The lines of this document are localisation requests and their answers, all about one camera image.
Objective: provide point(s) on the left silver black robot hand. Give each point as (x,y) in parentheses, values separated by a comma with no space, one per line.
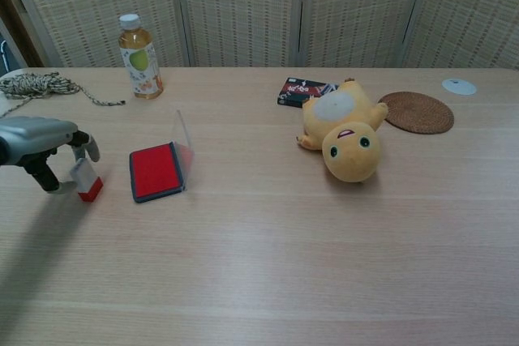
(28,139)

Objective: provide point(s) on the small red white block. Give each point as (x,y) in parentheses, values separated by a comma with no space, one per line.
(89,186)

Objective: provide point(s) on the red ink pad clear lid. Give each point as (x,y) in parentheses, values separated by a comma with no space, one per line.
(156,173)

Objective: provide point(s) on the tea bottle white cap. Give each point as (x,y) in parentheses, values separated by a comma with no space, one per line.
(140,62)

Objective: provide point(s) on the bamboo folding screen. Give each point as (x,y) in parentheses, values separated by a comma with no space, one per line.
(243,9)

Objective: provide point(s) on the black red card box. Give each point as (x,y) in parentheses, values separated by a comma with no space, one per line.
(300,90)

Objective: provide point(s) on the yellow plush toy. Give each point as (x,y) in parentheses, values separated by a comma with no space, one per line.
(344,135)

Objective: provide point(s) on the brown woven round coaster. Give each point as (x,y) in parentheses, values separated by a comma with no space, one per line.
(421,115)

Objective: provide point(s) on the white round disc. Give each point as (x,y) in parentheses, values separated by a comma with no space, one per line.
(458,86)

